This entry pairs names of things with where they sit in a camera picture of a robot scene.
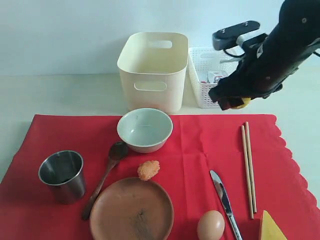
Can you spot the silver table knife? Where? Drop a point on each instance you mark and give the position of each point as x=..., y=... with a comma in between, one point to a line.
x=223, y=196

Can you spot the orange fried nugget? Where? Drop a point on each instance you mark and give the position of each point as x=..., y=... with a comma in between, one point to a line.
x=148, y=170

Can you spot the brown round plate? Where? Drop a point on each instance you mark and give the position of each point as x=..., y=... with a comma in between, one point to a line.
x=132, y=209

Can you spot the right wooden chopstick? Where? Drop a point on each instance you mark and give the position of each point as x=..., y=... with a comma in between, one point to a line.
x=250, y=165

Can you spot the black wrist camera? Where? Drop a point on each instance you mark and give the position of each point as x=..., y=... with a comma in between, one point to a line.
x=226, y=38

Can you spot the yellow lemon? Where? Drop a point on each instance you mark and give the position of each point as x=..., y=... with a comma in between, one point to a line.
x=239, y=103

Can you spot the red table cloth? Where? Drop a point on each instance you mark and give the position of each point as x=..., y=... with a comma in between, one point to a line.
x=198, y=144

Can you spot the dark wooden spoon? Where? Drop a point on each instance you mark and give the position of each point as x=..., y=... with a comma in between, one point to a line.
x=117, y=152

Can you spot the brown egg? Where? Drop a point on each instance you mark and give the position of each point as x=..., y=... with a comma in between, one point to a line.
x=211, y=226

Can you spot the pale green ceramic bowl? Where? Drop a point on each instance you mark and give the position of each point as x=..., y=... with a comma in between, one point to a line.
x=145, y=130

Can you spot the blue white milk carton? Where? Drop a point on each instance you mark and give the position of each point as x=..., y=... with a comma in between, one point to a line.
x=213, y=77

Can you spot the cream plastic storage bin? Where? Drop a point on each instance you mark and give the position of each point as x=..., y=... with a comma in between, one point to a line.
x=152, y=68

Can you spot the stainless steel cup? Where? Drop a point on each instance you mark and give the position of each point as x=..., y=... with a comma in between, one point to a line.
x=63, y=173

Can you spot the yellow cheese wedge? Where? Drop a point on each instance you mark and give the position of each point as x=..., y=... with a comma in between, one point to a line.
x=269, y=230

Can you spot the white perforated plastic basket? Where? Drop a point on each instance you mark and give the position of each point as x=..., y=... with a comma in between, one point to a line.
x=201, y=60

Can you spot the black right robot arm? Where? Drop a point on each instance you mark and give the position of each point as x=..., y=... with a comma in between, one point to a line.
x=292, y=12

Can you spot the wooden chopstick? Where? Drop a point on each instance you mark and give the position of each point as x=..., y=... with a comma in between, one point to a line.
x=247, y=172
x=250, y=165

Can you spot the left wooden chopstick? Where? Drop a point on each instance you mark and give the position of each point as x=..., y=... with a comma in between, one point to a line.
x=247, y=172

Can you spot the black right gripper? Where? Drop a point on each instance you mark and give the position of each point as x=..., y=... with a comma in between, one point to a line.
x=268, y=61

